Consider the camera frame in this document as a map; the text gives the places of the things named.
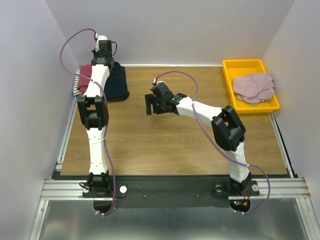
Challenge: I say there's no navy basketball jersey 23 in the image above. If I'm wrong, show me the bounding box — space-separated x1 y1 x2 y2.
104 61 130 102

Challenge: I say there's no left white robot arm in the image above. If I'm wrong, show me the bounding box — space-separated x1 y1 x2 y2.
77 35 114 197

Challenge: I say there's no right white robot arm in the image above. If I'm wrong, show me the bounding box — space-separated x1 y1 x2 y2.
144 82 252 195

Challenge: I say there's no folded red tank top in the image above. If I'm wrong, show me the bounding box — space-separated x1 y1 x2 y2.
77 63 92 93

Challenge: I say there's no folded striped tank top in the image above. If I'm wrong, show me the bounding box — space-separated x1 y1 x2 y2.
72 68 82 96

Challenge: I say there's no pink crumpled tank top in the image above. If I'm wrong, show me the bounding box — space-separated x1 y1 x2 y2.
232 72 275 106

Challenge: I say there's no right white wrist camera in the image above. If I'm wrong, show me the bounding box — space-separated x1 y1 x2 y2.
152 78 165 86

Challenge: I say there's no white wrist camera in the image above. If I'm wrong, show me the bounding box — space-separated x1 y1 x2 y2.
152 78 165 86
94 33 108 52

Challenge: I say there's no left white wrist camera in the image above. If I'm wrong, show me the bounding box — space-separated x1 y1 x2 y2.
94 33 108 52

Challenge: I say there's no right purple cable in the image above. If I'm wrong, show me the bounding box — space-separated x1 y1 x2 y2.
152 70 271 216

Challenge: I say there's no purple cable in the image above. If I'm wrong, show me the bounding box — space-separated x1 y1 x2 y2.
59 28 117 217
152 70 271 216

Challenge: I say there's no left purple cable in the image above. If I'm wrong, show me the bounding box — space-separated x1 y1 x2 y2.
59 28 117 217

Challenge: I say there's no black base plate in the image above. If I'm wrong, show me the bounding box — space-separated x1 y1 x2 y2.
79 175 260 213

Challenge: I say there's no aluminium frame rail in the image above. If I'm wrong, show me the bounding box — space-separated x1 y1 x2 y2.
29 96 78 240

